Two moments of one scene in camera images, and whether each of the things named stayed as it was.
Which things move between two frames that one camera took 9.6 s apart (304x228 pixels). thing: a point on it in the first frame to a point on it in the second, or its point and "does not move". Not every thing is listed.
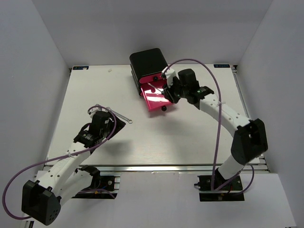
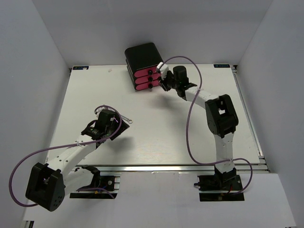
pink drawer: (150, 78) to (149, 71)
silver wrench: (118, 115) does not move
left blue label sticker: (80, 68) does not move
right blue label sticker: (222, 66) does not move
